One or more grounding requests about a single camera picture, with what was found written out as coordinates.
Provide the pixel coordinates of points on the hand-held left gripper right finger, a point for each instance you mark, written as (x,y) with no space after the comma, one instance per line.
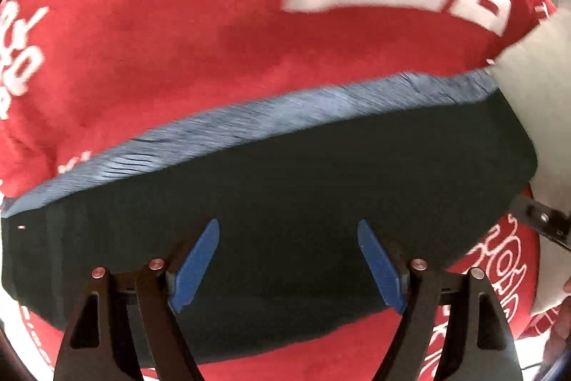
(379,265)

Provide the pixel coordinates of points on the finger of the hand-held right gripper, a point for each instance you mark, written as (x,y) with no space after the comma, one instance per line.
(542,220)

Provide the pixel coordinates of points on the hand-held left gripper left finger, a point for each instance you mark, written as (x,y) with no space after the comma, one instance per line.
(196,265)

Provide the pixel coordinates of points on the black pants with blue waistband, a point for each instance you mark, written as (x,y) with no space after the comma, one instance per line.
(290,184)

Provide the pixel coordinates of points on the person's right hand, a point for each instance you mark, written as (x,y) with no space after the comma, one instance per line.
(558,341)

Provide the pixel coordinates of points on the cream pillow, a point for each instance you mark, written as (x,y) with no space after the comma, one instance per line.
(544,95)

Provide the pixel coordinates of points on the red blanket with white print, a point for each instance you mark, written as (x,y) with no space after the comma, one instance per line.
(178,28)

